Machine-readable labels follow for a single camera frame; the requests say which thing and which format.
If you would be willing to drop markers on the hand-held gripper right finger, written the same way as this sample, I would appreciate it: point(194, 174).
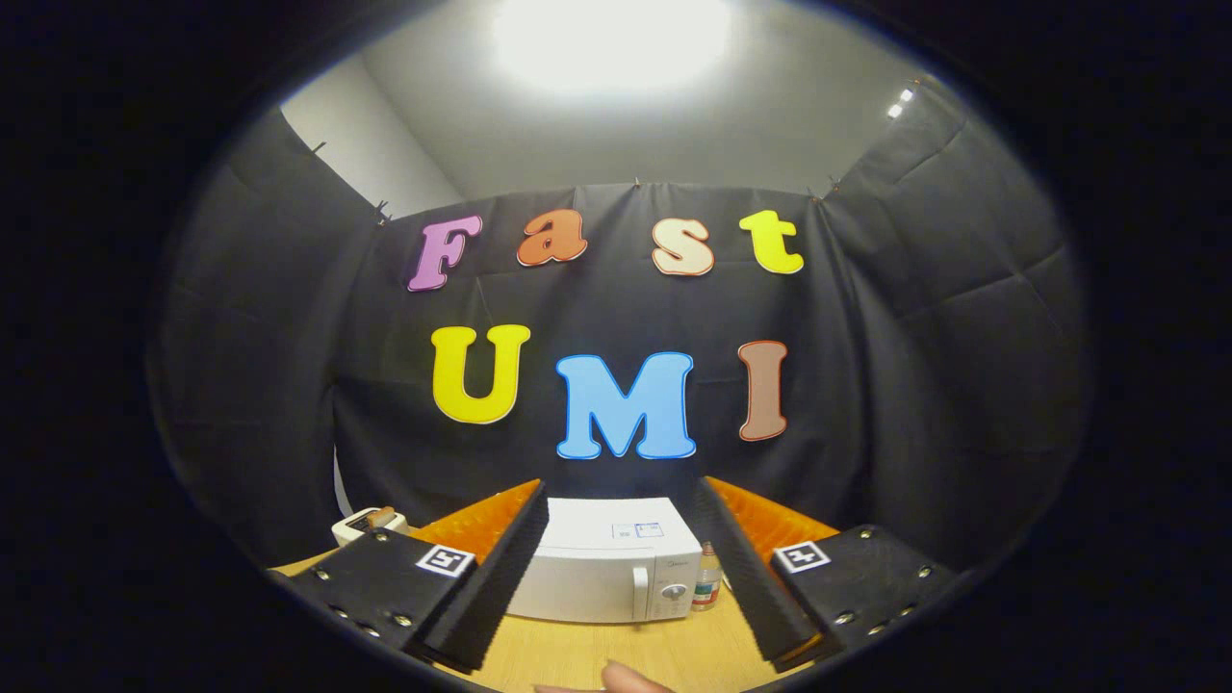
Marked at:
point(751, 587)

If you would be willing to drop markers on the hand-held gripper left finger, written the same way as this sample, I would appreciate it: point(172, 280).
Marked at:
point(500, 587)

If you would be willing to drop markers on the white microwave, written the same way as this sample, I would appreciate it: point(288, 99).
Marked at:
point(587, 587)

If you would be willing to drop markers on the clear water bottle red label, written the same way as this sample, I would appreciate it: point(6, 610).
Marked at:
point(707, 582)

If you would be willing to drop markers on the toast slice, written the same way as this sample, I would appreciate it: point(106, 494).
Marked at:
point(383, 516)

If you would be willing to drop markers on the white toaster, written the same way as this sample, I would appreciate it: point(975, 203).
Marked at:
point(351, 529)

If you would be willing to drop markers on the small ceiling light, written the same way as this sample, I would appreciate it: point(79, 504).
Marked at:
point(900, 103)

